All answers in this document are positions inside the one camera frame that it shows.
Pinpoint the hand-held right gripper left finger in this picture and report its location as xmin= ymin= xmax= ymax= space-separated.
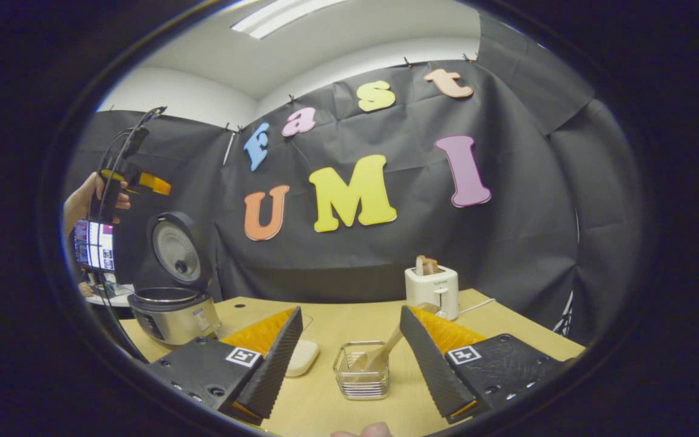
xmin=146 ymin=307 xmax=305 ymax=425

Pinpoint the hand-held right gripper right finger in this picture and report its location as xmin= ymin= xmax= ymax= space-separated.
xmin=399 ymin=305 xmax=569 ymax=425

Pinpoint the white rice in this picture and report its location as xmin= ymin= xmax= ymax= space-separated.
xmin=286 ymin=339 xmax=320 ymax=377

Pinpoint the wooden spoon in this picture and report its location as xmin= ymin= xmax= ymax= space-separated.
xmin=349 ymin=302 xmax=442 ymax=374

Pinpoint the black silver rice cooker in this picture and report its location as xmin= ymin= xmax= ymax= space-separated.
xmin=127 ymin=211 xmax=223 ymax=347

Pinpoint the clear plastic box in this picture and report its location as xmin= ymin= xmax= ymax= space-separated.
xmin=286 ymin=313 xmax=321 ymax=378

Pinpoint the computer monitor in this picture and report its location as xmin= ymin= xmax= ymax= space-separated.
xmin=72 ymin=218 xmax=116 ymax=272

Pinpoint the white toaster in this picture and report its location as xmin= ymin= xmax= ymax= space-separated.
xmin=404 ymin=265 xmax=461 ymax=321

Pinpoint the white side desk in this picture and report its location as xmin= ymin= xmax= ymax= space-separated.
xmin=86 ymin=282 xmax=136 ymax=307

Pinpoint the black backdrop cloth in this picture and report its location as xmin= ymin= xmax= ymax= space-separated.
xmin=63 ymin=12 xmax=644 ymax=347

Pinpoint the black white striped object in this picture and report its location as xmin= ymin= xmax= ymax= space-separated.
xmin=556 ymin=291 xmax=573 ymax=337

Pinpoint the white toaster cable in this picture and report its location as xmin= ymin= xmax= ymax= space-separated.
xmin=458 ymin=297 xmax=497 ymax=315

